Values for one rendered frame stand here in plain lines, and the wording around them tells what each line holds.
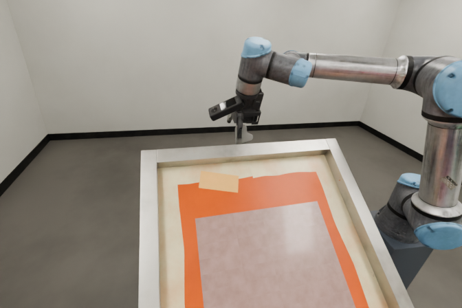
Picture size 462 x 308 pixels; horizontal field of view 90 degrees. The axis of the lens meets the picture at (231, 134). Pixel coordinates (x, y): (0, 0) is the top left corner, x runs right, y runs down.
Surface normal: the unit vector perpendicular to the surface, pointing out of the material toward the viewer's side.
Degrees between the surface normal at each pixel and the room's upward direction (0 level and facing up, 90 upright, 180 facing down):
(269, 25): 90
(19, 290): 0
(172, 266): 32
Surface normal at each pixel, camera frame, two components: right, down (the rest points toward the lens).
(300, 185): 0.20, -0.52
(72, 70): 0.26, 0.44
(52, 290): 0.07, -0.89
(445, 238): -0.24, 0.53
